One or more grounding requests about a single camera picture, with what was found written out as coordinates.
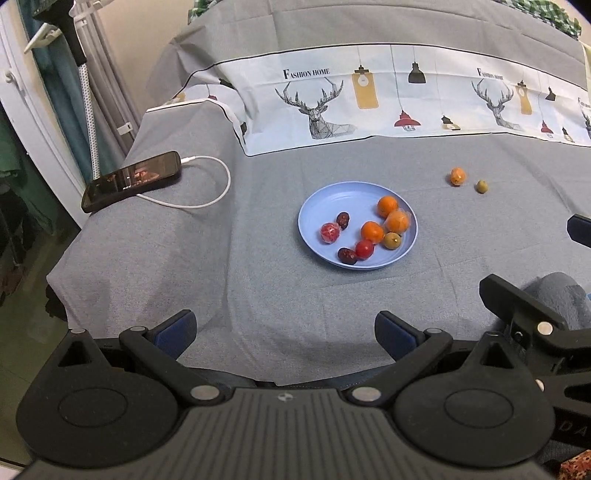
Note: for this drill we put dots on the dark green hanging clothes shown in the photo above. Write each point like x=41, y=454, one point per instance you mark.
x=14, y=184

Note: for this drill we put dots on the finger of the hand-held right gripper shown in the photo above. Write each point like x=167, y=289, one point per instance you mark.
x=579, y=228
x=512, y=300

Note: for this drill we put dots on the small green olive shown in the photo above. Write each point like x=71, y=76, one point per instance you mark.
x=482, y=186

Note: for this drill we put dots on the white plastic clip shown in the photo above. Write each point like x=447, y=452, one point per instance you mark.
x=123, y=128

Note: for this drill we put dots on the green checked blanket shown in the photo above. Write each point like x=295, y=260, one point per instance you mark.
x=561, y=21

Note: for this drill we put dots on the black thing on floor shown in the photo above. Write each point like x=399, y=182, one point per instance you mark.
x=55, y=300

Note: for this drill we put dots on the teal curtain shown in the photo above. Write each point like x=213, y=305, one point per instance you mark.
x=64, y=106

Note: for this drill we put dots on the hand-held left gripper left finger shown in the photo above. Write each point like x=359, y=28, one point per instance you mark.
x=178, y=333

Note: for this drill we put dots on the small orange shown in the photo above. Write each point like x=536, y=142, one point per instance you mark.
x=387, y=206
x=399, y=222
x=371, y=231
x=457, y=177

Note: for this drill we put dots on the red fruit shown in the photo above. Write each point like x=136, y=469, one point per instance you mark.
x=329, y=233

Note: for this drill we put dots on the white plastic hanger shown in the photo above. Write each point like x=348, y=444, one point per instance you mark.
x=39, y=39

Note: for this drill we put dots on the white door frame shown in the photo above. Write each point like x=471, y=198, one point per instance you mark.
x=41, y=138

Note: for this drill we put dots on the grey curtain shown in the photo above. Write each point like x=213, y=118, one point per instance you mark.
x=111, y=92

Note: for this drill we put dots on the yellow-green fruit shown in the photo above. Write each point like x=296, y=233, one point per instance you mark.
x=391, y=241

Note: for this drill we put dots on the black smartphone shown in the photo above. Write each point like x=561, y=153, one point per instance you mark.
x=134, y=177

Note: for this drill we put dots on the red cherry tomato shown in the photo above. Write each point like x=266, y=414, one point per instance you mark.
x=364, y=249

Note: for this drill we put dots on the grey deer print bed sheet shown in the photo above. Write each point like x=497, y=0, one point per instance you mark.
x=277, y=300

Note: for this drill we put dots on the blue plastic plate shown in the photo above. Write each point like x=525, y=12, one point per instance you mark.
x=351, y=196

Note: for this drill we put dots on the dark red jujube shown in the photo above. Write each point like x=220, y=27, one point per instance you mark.
x=342, y=219
x=346, y=256

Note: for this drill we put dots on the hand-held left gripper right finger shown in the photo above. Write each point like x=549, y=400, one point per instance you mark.
x=396, y=334

